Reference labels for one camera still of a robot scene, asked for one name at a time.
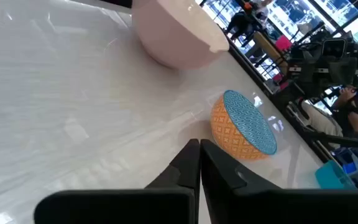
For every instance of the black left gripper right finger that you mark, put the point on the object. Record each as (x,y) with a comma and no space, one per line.
(259,205)

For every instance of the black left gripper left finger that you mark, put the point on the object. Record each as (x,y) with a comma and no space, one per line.
(154,205)

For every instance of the pink box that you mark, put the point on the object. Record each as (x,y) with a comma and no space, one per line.
(283,43)

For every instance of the person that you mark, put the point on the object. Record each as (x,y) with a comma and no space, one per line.
(241,21)
(356,118)

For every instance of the teal plastic bin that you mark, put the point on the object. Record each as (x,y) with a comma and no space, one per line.
(331,177)

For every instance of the black robot workstation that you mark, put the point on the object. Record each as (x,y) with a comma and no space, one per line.
(322,65)

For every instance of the orange and blue patterned bowl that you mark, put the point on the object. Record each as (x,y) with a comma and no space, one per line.
(228,130)

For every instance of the white ceramic bowl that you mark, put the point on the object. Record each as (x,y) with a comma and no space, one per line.
(172,37)

